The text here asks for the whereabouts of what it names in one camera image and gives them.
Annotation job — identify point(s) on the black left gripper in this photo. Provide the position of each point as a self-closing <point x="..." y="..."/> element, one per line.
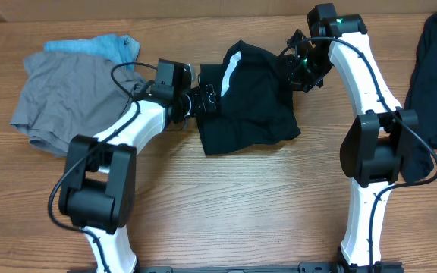
<point x="209" y="101"/>

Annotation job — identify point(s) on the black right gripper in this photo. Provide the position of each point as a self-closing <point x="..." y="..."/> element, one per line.
<point x="292" y="72"/>

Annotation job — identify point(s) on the black shorts with white waistband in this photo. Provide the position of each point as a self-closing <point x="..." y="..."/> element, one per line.
<point x="254" y="106"/>

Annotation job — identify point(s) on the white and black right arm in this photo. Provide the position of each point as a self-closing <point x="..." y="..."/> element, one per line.
<point x="377" y="144"/>

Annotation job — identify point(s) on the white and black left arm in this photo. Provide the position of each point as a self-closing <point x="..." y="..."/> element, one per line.
<point x="95" y="195"/>

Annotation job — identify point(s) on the blue folded garment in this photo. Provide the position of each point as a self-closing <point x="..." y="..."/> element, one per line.
<point x="104" y="47"/>

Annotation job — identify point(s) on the black garment at right edge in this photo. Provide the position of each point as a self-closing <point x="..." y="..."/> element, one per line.
<point x="434" y="87"/>

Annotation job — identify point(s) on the grey folded garment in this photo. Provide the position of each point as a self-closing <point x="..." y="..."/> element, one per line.
<point x="67" y="94"/>

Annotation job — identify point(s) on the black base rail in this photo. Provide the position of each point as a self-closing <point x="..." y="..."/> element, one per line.
<point x="264" y="269"/>

